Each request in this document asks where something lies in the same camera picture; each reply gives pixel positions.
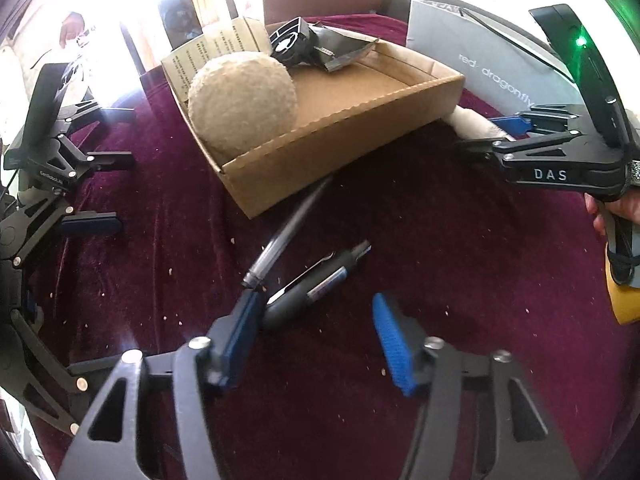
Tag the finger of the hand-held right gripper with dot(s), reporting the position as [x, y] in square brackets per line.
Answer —
[507, 124]
[475, 150]

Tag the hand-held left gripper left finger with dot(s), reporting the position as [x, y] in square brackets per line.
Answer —
[240, 332]

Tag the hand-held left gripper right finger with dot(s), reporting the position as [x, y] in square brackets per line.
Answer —
[395, 345]

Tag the white gauze roll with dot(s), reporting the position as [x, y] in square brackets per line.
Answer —
[472, 125]

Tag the black marker pen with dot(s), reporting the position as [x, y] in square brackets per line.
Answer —
[320, 285]

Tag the clear ballpoint pen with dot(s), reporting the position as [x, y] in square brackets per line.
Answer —
[280, 240]

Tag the brown cardboard box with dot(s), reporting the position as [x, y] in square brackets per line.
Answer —
[320, 155]

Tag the black foil packet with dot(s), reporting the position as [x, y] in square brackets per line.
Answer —
[340, 45]

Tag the person's right hand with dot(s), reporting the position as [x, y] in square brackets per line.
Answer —
[597, 212]

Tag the grey shoe box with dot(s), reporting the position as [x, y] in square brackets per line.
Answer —
[450, 45]

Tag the maroon velvet tablecloth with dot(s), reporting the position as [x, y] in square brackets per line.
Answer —
[450, 260]

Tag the beige plush ball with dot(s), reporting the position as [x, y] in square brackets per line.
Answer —
[240, 100]

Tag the printed paper leaflet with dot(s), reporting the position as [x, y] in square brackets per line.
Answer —
[182, 67]

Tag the dark wooden chair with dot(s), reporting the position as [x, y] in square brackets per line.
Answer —
[175, 15]

